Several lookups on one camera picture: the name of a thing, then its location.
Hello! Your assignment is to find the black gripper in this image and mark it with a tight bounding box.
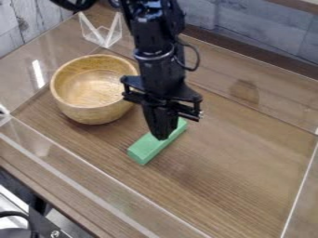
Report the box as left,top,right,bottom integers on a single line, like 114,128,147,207
120,49,203,139

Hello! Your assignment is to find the green rectangular block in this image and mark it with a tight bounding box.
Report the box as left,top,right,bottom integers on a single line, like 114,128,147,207
127,119,187,165

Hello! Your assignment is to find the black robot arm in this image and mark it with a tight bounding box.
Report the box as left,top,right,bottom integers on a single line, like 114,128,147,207
119,0,203,140

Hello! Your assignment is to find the wooden bowl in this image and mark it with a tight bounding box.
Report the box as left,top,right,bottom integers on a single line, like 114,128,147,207
50,54,138,125

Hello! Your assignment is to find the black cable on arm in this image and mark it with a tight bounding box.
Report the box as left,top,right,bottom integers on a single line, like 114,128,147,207
172,41,202,73

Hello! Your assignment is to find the clear acrylic corner bracket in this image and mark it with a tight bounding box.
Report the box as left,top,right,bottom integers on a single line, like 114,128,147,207
79,12,123,48

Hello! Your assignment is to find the black metal bracket with bolt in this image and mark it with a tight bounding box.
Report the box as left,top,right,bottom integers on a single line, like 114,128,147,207
28,206,72,238

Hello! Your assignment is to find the black cable bottom left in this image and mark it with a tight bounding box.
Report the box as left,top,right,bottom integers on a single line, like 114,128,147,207
0,211,32,238

